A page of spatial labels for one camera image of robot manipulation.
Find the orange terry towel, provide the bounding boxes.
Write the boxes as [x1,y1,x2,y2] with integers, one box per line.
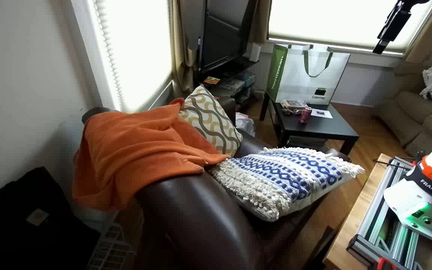
[70,98,229,212]

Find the brown leather couch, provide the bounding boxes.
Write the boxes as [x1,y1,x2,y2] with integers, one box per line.
[80,105,350,270]

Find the beige wave pattern pillow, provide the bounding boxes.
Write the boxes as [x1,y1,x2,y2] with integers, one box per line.
[176,83,244,158]

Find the black television stand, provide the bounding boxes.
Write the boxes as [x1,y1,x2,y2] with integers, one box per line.
[194,59,260,111]

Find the blue white fringed pillow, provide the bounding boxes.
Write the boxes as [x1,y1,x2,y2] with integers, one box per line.
[206,146,365,224]

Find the red soda can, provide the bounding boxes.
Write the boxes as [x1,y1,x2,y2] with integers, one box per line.
[296,107,313,125]

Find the beige window curtain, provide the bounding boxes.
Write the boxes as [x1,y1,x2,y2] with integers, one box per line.
[167,0,197,98]
[247,0,274,47]

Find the black flat screen television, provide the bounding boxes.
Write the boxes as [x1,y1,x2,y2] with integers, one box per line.
[199,0,253,75]

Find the black coffee table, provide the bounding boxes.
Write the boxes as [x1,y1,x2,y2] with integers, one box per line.
[259,96,359,158]

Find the white paper sheet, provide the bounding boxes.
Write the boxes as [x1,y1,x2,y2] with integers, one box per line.
[308,108,334,122]

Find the white window blind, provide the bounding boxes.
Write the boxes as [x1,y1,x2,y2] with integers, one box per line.
[85,0,175,113]
[266,0,432,54]

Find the beige fabric sofa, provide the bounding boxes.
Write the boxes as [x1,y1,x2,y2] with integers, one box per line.
[374,59,432,161]

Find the black fabric bag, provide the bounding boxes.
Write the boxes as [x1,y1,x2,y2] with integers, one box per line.
[0,165,100,270]

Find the white shopping bag green handles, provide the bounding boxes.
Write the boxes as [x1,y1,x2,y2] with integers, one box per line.
[265,44,350,108]

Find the white wire basket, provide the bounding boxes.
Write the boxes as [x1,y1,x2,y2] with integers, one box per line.
[85,222,137,270]

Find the aluminium profile frame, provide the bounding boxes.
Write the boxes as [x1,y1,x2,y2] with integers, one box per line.
[346,155,422,270]

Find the red clamp handle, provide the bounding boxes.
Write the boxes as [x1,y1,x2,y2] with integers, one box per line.
[371,257,400,270]

